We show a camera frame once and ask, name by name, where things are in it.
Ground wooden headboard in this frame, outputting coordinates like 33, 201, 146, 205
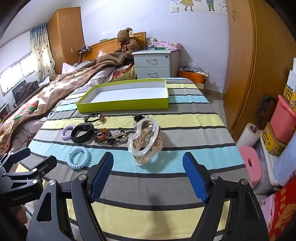
77, 32, 147, 63

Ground pink plastic bucket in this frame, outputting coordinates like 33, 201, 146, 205
269, 95, 296, 144

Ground small clear containers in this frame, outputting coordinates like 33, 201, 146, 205
146, 38, 158, 50

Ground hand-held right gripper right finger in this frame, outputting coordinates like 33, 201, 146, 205
182, 152, 270, 241

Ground yellow printed carton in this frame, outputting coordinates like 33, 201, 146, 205
282, 85, 296, 110

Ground green red plaid cloth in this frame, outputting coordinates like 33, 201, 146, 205
14, 100, 39, 121

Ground patterned curtain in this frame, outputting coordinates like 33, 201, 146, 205
30, 23, 56, 82

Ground large wooden wardrobe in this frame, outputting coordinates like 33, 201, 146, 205
222, 0, 296, 142

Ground clear white claw clip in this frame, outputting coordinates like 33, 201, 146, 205
128, 118, 161, 156

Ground brown teddy bear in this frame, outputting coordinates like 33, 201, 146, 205
113, 28, 140, 61

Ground dark padded seat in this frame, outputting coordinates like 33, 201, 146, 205
11, 80, 40, 107

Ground black hair tie with pendant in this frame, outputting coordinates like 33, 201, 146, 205
84, 113, 107, 124

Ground red and gold pillow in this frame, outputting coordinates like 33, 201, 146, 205
109, 65, 136, 82

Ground grey nightstand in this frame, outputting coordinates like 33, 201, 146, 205
132, 49, 180, 80

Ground red printed box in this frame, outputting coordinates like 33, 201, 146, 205
269, 183, 296, 241

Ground window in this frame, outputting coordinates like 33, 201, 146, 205
0, 52, 33, 96

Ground cartoon wall stickers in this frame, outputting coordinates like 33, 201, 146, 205
166, 0, 228, 14

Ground black smart band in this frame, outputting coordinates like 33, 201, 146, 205
70, 123, 95, 143

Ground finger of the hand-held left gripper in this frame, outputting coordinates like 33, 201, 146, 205
0, 147, 31, 173
4, 155, 58, 186

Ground rose gold claw clip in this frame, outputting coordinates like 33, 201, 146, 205
132, 125, 164, 166

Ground white cardboard boxes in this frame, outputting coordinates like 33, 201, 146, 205
287, 58, 296, 93

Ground green shallow cardboard box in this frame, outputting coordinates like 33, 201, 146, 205
76, 78, 170, 113

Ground purple spiral hair tie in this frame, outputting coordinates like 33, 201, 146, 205
61, 125, 75, 140

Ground brown bead bracelet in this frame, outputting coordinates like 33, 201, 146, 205
92, 129, 112, 143

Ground tall wooden cabinet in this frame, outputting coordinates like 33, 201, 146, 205
47, 6, 85, 75

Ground orange box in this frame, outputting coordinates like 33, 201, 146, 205
179, 68, 208, 84

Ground person's left hand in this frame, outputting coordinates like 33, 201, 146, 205
13, 204, 29, 224

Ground white plastic bag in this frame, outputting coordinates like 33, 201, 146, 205
274, 134, 296, 186

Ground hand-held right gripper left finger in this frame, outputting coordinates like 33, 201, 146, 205
25, 152, 114, 241

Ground pink floral box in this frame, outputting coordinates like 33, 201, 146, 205
155, 40, 181, 50

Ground rhinestone hair clip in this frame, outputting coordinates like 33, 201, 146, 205
109, 129, 136, 146

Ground striped tablecloth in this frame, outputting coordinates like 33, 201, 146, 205
20, 77, 253, 241

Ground black and red tool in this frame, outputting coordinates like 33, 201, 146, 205
254, 95, 277, 133

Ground blue spiral hair tie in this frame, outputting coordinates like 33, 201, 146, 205
67, 146, 92, 171

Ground brown blanket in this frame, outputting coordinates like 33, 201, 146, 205
0, 52, 133, 156

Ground white paper roll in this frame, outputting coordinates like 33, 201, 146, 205
236, 123, 260, 149

